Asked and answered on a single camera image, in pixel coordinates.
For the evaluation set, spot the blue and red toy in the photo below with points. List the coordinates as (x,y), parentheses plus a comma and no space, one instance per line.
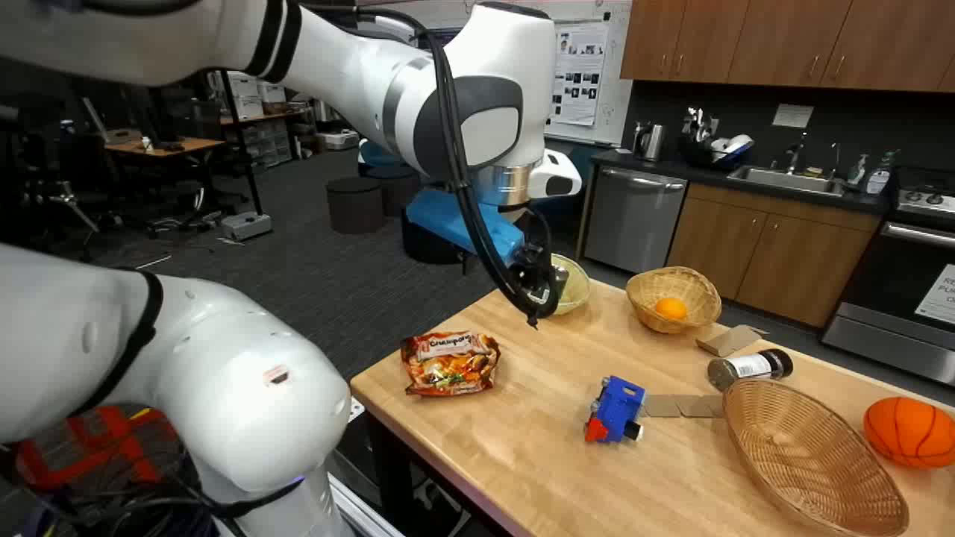
(617,408)

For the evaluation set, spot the dish rack with utensils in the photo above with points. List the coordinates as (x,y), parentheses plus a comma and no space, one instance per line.
(718,145)

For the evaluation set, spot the round brown wicker basket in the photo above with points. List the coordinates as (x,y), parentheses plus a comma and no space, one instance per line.
(687,285)

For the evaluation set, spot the steel electric kettle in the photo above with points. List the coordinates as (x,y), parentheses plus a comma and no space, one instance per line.
(651,141)

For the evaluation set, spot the black-capped bottle with white label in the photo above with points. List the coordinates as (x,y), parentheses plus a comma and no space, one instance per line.
(751,364)

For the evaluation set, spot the white research poster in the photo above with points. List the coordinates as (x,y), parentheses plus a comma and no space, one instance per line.
(581,77)

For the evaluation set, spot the white wall outlet plate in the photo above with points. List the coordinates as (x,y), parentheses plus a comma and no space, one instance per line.
(791,117)

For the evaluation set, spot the wall whiteboard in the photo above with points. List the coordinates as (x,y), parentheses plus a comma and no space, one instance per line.
(618,80)

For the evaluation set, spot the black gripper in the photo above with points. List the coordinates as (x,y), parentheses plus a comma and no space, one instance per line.
(540,278)

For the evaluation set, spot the chrome sink faucet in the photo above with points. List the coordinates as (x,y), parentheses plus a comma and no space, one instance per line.
(796,154)

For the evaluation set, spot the brown upper wall cabinets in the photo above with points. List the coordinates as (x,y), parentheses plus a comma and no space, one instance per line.
(785,41)

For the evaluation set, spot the folded cardboard piece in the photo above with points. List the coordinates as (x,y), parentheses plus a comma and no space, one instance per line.
(730,341)

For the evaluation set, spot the stainless steel oven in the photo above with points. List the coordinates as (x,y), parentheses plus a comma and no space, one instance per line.
(897,299)

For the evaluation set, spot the red metal stool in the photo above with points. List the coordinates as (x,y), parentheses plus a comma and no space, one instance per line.
(100,448)

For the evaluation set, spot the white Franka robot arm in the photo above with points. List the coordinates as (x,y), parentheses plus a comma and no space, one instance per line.
(249,399)

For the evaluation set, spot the orange instant noodle packet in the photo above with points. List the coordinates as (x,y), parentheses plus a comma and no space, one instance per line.
(451,364)

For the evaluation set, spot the large oval wicker basket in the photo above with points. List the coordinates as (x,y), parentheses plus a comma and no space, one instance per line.
(808,457)

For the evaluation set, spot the orange fruit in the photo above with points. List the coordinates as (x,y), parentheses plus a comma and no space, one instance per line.
(673,309)

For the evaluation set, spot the soap dispenser bottle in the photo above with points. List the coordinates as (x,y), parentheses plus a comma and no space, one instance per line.
(878,177)

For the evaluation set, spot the wooden background desk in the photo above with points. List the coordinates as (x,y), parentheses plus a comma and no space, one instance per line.
(166,148)

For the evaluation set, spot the small black round ottoman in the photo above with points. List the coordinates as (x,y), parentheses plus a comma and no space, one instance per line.
(357,203)

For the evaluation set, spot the brown lower kitchen cabinets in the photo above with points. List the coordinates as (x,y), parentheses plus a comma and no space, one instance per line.
(770,256)

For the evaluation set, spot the flat cardboard strip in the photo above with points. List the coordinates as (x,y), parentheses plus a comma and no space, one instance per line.
(684,403)

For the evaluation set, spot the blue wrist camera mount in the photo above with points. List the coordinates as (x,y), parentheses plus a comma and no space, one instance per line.
(451,226)

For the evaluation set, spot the orange toy basketball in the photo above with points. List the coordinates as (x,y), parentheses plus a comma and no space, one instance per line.
(911,433)

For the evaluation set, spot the stainless steel dishwasher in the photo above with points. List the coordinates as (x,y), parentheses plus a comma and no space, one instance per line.
(634,218)

